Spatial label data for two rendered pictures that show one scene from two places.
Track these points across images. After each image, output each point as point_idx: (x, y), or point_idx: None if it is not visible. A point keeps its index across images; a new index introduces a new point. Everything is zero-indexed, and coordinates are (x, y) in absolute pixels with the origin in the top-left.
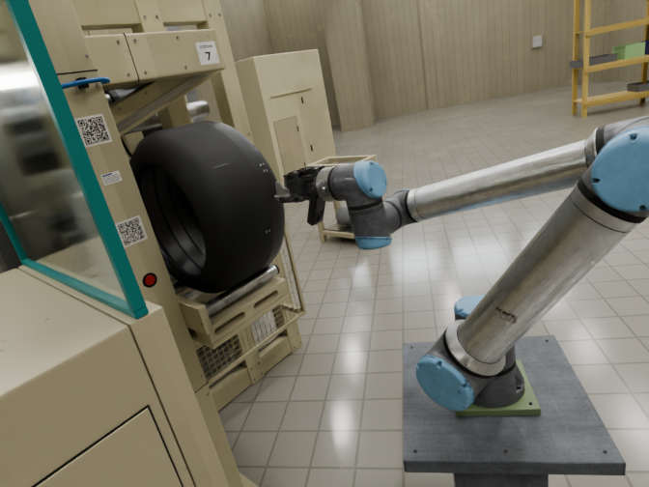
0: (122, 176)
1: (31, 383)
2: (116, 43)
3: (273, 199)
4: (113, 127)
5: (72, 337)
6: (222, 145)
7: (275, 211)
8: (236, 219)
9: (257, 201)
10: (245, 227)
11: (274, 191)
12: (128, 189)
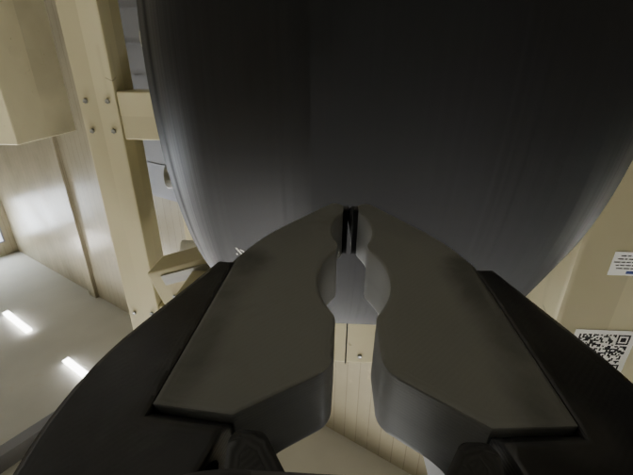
0: (608, 260)
1: None
2: (363, 353)
3: (257, 112)
4: None
5: None
6: (365, 322)
7: (260, 24)
8: (594, 94)
9: (387, 145)
10: (558, 7)
11: (233, 153)
12: (615, 226)
